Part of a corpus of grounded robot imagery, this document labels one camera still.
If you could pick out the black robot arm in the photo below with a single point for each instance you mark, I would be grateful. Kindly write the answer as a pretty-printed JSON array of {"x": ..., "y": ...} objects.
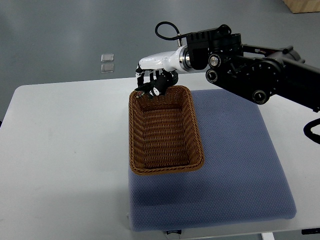
[{"x": 252, "y": 72}]

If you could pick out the dark toy crocodile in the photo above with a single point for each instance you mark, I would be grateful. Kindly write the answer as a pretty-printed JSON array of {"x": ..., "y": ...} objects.
[{"x": 148, "y": 89}]

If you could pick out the brown wicker basket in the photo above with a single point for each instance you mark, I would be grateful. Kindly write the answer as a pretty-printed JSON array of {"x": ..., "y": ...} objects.
[{"x": 163, "y": 133}]

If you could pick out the upper metal floor plate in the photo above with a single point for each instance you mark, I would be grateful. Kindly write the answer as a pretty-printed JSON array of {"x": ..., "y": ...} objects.
[{"x": 107, "y": 57}]

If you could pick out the wooden box corner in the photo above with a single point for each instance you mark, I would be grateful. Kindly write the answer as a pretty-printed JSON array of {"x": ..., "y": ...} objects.
[{"x": 303, "y": 6}]

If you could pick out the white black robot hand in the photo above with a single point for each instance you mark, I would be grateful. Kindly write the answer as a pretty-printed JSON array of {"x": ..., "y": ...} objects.
[{"x": 163, "y": 68}]

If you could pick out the lower metal floor plate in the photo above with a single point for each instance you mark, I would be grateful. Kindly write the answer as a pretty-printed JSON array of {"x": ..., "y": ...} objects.
[{"x": 107, "y": 68}]

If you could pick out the blue-grey foam cushion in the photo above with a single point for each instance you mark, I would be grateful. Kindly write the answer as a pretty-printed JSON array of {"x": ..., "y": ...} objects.
[{"x": 241, "y": 180}]

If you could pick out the metal floor plate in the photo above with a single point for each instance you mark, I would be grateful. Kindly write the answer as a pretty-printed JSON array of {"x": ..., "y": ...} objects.
[
  {"x": 107, "y": 57},
  {"x": 107, "y": 68}
]

